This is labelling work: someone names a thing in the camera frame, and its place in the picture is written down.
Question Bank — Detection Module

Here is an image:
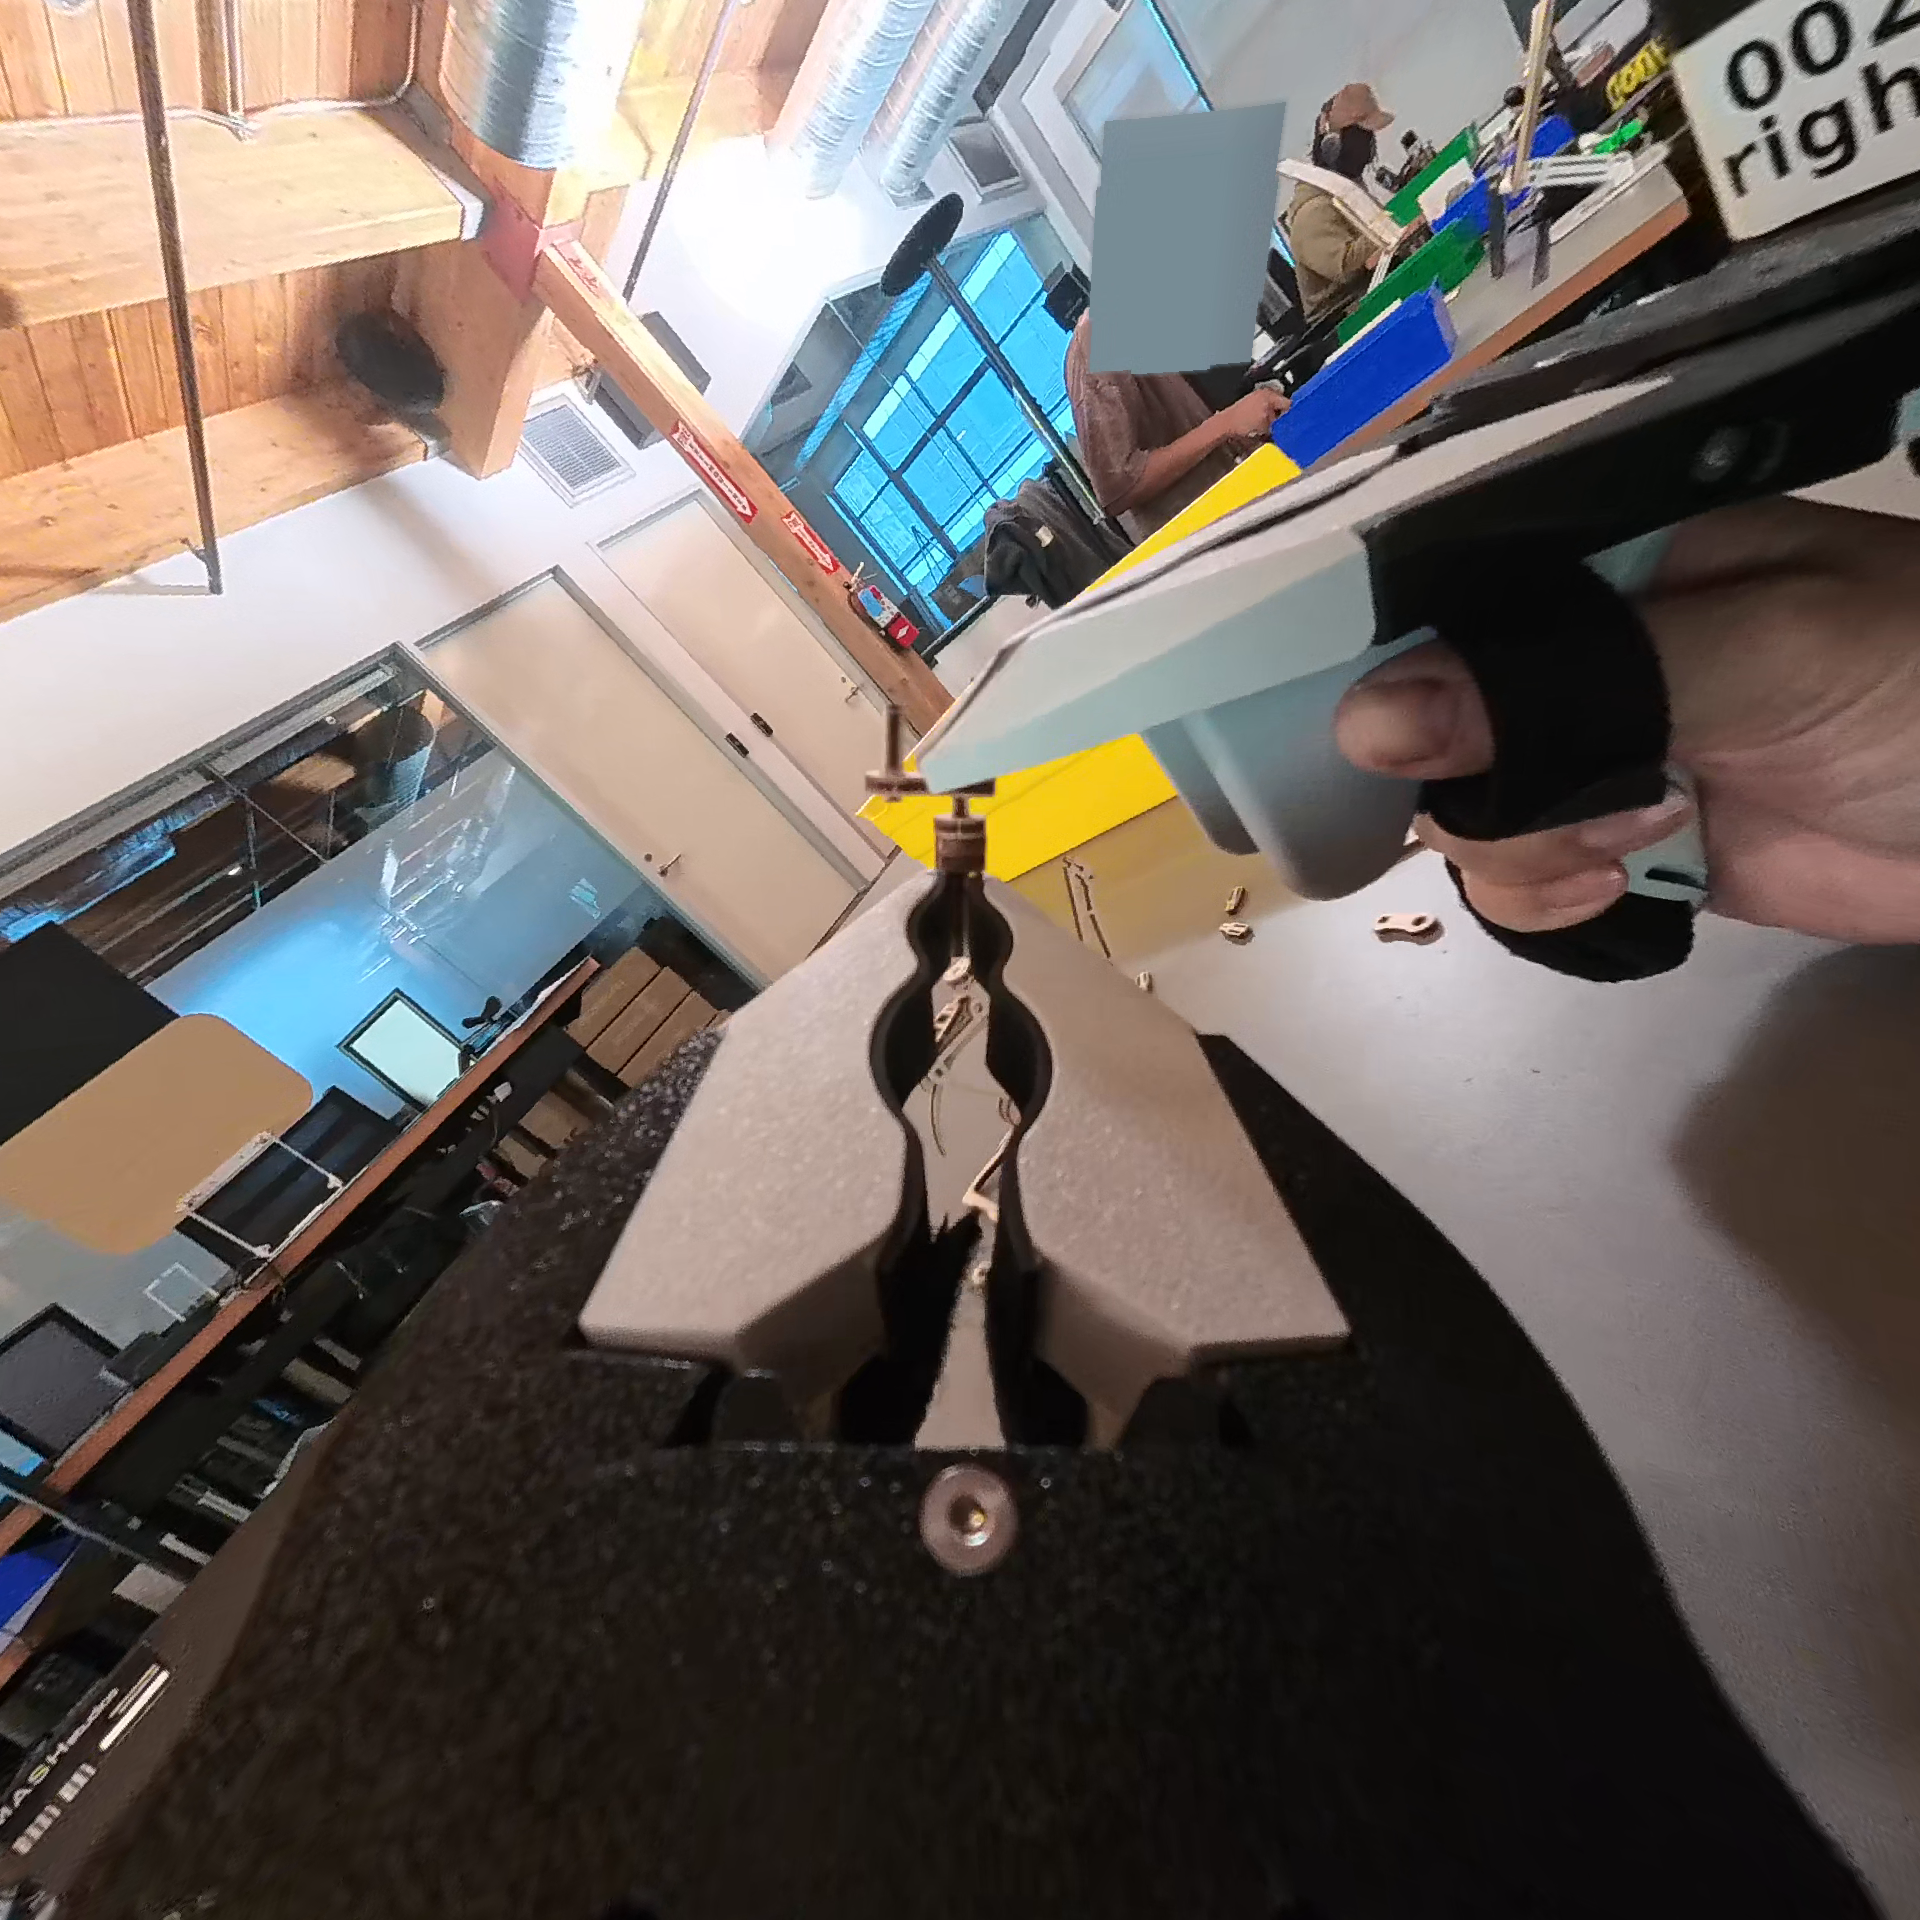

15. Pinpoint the person's right hand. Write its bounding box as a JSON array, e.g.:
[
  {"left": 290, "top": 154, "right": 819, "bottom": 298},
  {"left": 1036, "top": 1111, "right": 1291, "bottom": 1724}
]
[{"left": 1331, "top": 496, "right": 1920, "bottom": 943}]

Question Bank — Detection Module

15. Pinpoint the white vent grille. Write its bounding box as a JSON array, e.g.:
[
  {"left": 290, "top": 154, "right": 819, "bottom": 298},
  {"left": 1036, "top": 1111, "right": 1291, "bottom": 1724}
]
[{"left": 515, "top": 396, "right": 637, "bottom": 506}]

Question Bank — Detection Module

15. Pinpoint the stack of cardboard boxes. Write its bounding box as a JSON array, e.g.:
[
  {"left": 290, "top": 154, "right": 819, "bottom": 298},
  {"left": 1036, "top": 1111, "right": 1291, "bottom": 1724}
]
[{"left": 559, "top": 943, "right": 730, "bottom": 1083}]

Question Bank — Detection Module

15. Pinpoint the white door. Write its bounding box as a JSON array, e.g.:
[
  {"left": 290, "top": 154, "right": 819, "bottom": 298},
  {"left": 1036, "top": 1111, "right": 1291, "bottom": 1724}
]
[
  {"left": 416, "top": 570, "right": 892, "bottom": 980},
  {"left": 586, "top": 493, "right": 920, "bottom": 781}
]

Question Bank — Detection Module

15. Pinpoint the wooden ceiling beam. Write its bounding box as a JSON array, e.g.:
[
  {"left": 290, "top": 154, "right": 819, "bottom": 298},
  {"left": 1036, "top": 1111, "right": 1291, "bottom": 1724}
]
[{"left": 534, "top": 238, "right": 963, "bottom": 726}]

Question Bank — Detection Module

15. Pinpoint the dark computer monitor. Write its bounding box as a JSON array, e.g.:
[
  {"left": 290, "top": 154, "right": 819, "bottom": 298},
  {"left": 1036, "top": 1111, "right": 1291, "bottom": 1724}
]
[{"left": 0, "top": 1303, "right": 134, "bottom": 1460}]

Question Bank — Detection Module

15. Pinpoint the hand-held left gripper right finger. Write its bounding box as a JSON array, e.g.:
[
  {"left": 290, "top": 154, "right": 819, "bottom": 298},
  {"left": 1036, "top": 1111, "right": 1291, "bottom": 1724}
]
[{"left": 977, "top": 875, "right": 1356, "bottom": 1452}]

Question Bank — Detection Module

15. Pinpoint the black backpack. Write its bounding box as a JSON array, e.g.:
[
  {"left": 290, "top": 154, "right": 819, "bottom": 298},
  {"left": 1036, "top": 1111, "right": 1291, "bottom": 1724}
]
[{"left": 981, "top": 471, "right": 1128, "bottom": 609}]

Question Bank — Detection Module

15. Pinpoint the black metal pipe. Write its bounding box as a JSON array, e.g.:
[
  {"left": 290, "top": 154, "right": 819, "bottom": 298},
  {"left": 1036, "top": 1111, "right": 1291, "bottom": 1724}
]
[{"left": 128, "top": 0, "right": 227, "bottom": 597}]

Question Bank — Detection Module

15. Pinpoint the glass office partition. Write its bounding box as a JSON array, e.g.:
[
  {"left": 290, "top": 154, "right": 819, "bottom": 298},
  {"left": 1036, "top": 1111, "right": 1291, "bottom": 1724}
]
[{"left": 0, "top": 646, "right": 755, "bottom": 1350}]

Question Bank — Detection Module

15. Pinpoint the wooden crossbow model assembly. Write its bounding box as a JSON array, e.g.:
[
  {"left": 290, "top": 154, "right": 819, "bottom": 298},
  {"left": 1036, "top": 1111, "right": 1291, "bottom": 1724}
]
[{"left": 917, "top": 852, "right": 1122, "bottom": 1297}]

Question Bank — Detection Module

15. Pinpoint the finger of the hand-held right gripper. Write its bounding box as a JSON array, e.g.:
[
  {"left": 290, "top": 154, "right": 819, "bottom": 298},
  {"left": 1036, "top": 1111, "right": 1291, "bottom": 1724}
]
[
  {"left": 912, "top": 515, "right": 1446, "bottom": 904},
  {"left": 1031, "top": 377, "right": 1676, "bottom": 641}
]

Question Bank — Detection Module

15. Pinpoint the large paned window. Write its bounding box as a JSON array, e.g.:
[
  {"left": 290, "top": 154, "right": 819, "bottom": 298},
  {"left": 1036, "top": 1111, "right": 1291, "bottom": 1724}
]
[{"left": 777, "top": 226, "right": 1112, "bottom": 603}]

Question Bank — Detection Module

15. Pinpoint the long grey workbench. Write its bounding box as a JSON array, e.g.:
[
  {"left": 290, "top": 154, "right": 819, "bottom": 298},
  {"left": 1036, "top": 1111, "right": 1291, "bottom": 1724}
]
[{"left": 1433, "top": 146, "right": 1702, "bottom": 384}]

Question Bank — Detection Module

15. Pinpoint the blue plastic bin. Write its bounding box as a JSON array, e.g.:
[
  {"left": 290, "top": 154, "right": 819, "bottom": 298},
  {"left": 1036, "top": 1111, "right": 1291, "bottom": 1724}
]
[{"left": 1270, "top": 283, "right": 1460, "bottom": 471}]

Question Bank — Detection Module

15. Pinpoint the row of green plastic bins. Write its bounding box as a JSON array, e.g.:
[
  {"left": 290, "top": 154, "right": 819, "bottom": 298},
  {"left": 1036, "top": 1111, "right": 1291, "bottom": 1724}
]
[{"left": 1331, "top": 121, "right": 1653, "bottom": 348}]

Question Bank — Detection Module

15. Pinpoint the round black ceiling fixture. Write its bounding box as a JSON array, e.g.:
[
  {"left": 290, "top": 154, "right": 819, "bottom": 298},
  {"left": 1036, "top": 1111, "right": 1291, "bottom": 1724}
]
[{"left": 334, "top": 306, "right": 453, "bottom": 425}]

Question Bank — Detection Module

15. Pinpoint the wooden axle with gear discs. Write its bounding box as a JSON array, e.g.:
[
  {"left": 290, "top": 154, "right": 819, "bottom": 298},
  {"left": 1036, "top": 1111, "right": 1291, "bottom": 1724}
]
[{"left": 926, "top": 792, "right": 999, "bottom": 977}]

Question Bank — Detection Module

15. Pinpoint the long wooden counter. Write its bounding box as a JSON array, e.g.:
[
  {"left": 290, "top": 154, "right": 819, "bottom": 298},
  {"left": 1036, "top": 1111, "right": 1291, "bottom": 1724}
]
[{"left": 0, "top": 958, "right": 603, "bottom": 1555}]

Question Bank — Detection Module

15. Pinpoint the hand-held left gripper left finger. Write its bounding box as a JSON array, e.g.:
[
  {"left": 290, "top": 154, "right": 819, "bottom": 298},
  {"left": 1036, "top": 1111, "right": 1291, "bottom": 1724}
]
[{"left": 574, "top": 875, "right": 968, "bottom": 1451}]

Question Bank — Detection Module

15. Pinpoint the silver ventilation duct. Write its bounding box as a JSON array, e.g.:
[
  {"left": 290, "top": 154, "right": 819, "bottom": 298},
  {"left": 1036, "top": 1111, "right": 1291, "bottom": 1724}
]
[
  {"left": 437, "top": 0, "right": 650, "bottom": 170},
  {"left": 764, "top": 0, "right": 1042, "bottom": 207}
]

